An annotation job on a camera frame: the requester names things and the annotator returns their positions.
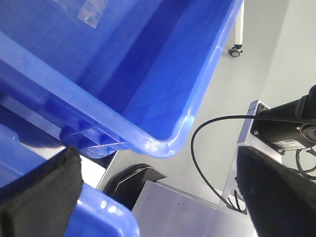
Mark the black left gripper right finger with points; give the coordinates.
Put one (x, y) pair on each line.
(281, 203)

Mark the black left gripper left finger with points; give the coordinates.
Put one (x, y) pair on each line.
(41, 202)

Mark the robot base column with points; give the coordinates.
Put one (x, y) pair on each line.
(195, 194)

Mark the blue plastic crate left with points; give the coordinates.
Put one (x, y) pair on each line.
(95, 214)

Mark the blue plastic crate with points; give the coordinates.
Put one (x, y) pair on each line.
(135, 82)
(95, 214)

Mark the blue plastic crate right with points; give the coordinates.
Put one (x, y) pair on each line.
(135, 82)

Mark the white table leg with caster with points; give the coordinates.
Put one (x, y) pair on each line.
(236, 50)

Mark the clear tape patch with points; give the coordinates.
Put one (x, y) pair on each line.
(87, 11)

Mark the steel rack frame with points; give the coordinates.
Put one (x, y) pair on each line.
(40, 136)

